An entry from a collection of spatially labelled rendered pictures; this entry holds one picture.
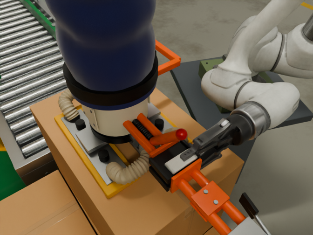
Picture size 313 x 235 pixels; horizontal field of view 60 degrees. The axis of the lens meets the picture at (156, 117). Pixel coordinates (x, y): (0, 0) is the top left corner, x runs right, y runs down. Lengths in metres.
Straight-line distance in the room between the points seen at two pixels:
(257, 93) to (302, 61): 0.42
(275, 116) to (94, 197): 0.50
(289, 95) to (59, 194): 0.94
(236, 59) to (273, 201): 1.24
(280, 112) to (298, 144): 1.51
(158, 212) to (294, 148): 1.63
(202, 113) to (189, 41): 1.95
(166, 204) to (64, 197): 0.61
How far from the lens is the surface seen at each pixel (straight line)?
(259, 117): 0.71
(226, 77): 0.82
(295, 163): 2.13
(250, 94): 0.77
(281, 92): 0.78
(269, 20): 0.80
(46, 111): 0.97
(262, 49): 1.13
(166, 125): 0.83
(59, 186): 1.26
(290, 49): 1.15
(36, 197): 1.27
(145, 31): 0.57
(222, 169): 0.79
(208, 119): 1.16
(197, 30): 3.28
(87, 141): 0.78
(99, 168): 0.75
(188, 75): 1.37
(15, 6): 2.75
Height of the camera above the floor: 1.59
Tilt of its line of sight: 47 degrees down
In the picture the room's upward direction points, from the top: straight up
